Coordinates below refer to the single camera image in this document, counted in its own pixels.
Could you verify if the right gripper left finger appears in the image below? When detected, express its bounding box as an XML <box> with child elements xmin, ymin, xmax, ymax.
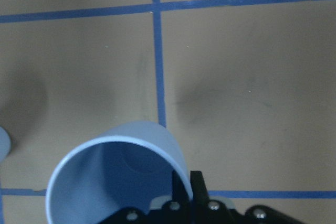
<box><xmin>148</xmin><ymin>171</ymin><xmax>194</xmax><ymax>224</ymax></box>

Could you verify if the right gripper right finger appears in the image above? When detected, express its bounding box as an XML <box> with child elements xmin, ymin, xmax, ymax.
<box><xmin>190</xmin><ymin>171</ymin><xmax>236</xmax><ymax>223</ymax></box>

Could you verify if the blue cup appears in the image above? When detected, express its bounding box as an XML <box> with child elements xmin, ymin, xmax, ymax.
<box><xmin>46</xmin><ymin>121</ymin><xmax>193</xmax><ymax>223</ymax></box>
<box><xmin>0</xmin><ymin>127</ymin><xmax>12</xmax><ymax>162</ymax></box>

